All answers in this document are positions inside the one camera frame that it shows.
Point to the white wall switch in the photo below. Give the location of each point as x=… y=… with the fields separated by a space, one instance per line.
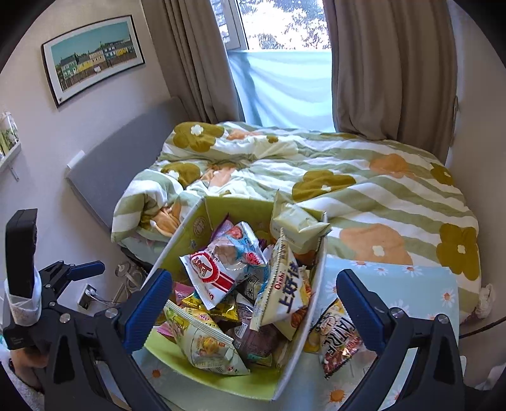
x=76 y=159

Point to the window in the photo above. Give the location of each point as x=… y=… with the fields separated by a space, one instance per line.
x=284 y=23

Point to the wall socket with plug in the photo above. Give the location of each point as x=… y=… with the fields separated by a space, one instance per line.
x=87 y=296

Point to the green cardboard box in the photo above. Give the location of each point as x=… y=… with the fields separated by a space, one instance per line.
x=205 y=379

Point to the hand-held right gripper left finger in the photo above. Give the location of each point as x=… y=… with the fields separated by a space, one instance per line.
x=149 y=306

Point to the person's left hand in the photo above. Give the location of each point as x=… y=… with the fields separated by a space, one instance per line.
x=29 y=357

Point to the light blue window cloth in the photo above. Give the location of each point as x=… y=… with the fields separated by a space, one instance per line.
x=284 y=91

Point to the grey padded headboard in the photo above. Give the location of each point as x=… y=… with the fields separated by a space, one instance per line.
x=118 y=158

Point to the pile of snack packets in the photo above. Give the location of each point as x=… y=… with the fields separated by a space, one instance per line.
x=237 y=300

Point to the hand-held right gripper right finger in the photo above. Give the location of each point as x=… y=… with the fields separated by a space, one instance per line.
x=360 y=312

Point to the white crumpled cloth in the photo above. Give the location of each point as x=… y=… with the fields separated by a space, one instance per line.
x=485 y=300

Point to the framed houses picture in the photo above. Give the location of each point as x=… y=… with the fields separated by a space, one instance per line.
x=93 y=59

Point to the brown striped snack bag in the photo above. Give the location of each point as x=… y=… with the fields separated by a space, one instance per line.
x=340 y=340

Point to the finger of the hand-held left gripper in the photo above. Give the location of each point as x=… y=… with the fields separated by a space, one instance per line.
x=85 y=313
x=89 y=268

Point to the floral striped blanket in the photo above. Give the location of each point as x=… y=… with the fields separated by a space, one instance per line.
x=348 y=185

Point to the person's left forearm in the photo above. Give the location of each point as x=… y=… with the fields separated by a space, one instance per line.
x=21 y=381

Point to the beige curtain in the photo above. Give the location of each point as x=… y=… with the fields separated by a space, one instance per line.
x=197 y=59
x=391 y=71

